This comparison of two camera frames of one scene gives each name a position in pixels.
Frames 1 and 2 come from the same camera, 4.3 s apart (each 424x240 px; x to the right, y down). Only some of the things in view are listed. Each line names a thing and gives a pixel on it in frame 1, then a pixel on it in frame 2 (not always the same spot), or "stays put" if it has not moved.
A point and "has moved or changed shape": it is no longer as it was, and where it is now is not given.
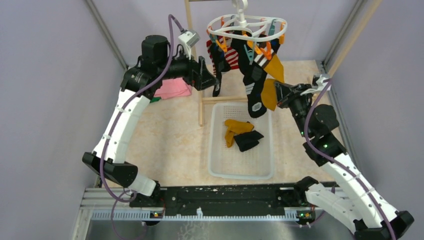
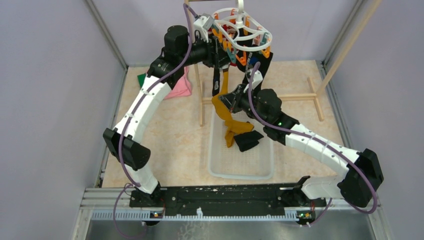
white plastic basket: x=224 y=161 stays put
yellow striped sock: x=274 y=68 → x=223 y=109
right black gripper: x=287 y=94 → x=233 y=99
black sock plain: x=246 y=141 stays put
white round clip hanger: x=255 y=29 has moved or changed shape
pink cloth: x=173 y=87 stays put
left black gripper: x=197 y=74 → x=219 y=56
